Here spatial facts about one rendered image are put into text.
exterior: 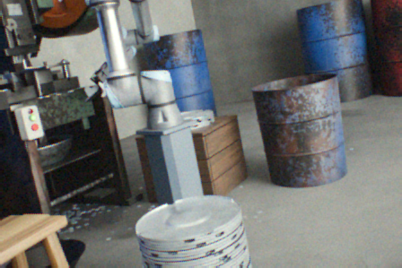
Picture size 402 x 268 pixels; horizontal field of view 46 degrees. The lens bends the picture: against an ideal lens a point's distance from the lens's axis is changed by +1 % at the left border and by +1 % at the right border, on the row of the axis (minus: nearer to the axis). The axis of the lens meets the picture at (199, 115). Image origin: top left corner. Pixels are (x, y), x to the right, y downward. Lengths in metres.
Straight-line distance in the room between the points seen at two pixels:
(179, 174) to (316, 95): 0.74
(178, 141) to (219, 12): 3.76
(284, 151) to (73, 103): 1.04
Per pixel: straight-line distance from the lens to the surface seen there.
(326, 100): 2.21
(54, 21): 2.73
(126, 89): 1.85
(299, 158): 2.22
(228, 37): 5.46
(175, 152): 1.85
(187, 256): 1.20
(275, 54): 5.21
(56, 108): 2.27
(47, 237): 1.47
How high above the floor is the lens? 0.75
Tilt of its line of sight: 9 degrees down
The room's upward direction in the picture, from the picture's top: 11 degrees counter-clockwise
